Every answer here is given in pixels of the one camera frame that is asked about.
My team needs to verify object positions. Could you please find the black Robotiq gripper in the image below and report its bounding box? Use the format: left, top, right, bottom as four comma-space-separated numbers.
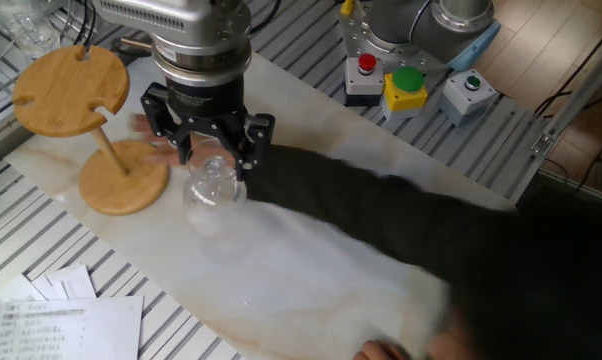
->
140, 74, 276, 182

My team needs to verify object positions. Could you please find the clear stemmed glass cup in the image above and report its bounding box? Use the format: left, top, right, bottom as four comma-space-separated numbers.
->
182, 154, 248, 236

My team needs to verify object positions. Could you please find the round wooden cup shelf stand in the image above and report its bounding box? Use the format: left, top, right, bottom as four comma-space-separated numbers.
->
11, 44, 171, 217

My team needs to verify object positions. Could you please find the right forearm dark sleeve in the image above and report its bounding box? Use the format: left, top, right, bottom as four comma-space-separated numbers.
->
244, 143, 602, 360

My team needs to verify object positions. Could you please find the spare clear glass cup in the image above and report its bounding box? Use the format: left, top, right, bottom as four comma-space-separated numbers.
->
8, 7, 65, 60

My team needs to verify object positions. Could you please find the person's right hand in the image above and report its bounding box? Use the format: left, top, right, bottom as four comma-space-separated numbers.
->
128, 113, 232, 169

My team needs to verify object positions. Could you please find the person's left hand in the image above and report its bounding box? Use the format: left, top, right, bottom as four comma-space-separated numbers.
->
353, 339, 411, 360

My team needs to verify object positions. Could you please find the grey box red button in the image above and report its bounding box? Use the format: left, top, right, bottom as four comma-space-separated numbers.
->
344, 53, 385, 107

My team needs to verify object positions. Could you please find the white marble pattern board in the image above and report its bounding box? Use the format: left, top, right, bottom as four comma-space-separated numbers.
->
3, 52, 517, 360

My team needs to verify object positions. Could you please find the yellow box green button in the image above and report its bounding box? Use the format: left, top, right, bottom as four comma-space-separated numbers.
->
380, 66, 429, 121

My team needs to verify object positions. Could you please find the plain white paper sheet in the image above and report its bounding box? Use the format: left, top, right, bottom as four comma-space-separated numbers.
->
29, 272, 70, 302
44, 262, 98, 300

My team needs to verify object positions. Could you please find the printed white paper sheet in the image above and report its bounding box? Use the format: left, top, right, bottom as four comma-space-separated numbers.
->
0, 294, 145, 360

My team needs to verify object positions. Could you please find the grey box small green button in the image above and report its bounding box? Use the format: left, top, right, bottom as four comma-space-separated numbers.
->
438, 68, 500, 127

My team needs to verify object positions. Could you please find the black wrist cable bundle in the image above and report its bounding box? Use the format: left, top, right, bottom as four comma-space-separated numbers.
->
248, 0, 283, 36

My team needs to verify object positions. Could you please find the black cable bundle on table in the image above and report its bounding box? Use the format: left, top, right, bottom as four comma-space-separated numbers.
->
69, 0, 98, 52

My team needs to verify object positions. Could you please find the aluminium frame post with bracket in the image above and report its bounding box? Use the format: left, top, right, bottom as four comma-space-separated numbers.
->
529, 34, 602, 157

